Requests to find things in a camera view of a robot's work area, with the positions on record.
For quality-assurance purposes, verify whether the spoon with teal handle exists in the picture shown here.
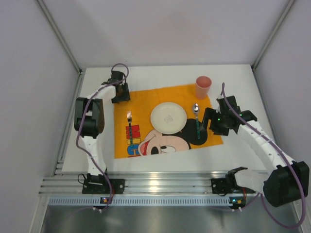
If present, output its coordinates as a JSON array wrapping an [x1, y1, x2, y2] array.
[[192, 103, 201, 140]]

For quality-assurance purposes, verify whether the fork with teal handle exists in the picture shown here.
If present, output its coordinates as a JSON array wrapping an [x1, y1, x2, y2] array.
[[126, 111, 133, 146]]

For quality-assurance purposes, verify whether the pink plastic cup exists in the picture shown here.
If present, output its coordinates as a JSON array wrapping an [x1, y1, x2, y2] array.
[[195, 76, 212, 100]]

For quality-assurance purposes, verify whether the orange Mickey Mouse placemat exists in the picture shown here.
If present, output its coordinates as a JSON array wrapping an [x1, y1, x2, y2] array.
[[114, 84, 223, 159]]

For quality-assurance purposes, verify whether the cream round plate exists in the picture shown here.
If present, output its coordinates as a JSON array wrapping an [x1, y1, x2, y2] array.
[[150, 102, 187, 134]]

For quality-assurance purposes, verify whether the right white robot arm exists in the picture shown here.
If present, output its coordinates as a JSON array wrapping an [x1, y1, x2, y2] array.
[[200, 96, 310, 207]]

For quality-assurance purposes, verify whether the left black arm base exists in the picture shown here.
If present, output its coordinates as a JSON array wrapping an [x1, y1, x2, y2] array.
[[77, 173, 125, 194]]

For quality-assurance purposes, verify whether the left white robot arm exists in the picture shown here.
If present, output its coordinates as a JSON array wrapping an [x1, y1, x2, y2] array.
[[74, 70, 130, 179]]

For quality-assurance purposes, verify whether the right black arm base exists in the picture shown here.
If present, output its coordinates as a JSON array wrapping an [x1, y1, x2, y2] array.
[[211, 178, 243, 196]]

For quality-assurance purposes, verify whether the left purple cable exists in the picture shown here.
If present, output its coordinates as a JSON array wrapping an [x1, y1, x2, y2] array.
[[75, 63, 129, 209]]

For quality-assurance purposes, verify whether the aluminium mounting rail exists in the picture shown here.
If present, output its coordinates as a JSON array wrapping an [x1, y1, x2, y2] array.
[[38, 171, 304, 195]]

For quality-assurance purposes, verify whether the perforated grey cable duct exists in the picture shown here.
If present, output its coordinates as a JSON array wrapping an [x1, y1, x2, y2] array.
[[49, 196, 245, 207]]

